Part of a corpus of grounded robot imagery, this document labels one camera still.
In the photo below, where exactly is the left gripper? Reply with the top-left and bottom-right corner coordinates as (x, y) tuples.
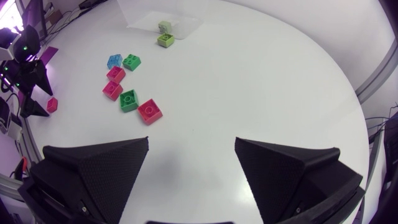
(0, 58), (54, 119)

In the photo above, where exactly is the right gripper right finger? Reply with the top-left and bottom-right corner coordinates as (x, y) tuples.
(234, 137), (365, 224)

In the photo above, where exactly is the lime green toy brick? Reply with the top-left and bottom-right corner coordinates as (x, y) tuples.
(157, 20), (173, 35)
(156, 32), (175, 49)

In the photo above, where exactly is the dark mat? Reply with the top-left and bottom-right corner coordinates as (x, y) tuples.
(39, 46), (59, 67)

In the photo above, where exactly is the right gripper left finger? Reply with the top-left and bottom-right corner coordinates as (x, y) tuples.
(18, 136), (150, 224)

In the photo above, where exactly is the dark screen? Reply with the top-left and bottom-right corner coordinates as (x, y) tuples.
(21, 0), (49, 40)

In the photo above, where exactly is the red toy brick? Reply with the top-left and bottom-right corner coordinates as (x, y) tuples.
(137, 98), (164, 126)
(46, 96), (59, 114)

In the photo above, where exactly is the pink toy brick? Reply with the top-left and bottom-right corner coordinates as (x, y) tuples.
(102, 80), (124, 101)
(106, 65), (127, 85)

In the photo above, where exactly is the clear plastic container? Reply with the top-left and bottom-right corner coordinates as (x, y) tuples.
(116, 0), (210, 40)

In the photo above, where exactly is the blue toy brick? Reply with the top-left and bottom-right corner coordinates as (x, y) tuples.
(106, 54), (124, 70)

